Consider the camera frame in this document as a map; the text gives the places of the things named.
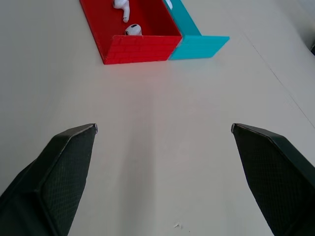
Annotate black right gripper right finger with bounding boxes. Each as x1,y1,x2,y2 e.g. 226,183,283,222
231,123,315,236

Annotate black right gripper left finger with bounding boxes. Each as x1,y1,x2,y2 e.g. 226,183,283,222
0,123,98,236

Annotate teal brick-pattern box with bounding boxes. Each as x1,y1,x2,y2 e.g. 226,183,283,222
162,0,230,60

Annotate red brick-pattern box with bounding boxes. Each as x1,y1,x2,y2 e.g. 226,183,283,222
79,0,183,65

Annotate white earbud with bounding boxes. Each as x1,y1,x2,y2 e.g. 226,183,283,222
113,0,130,24
124,23,142,36

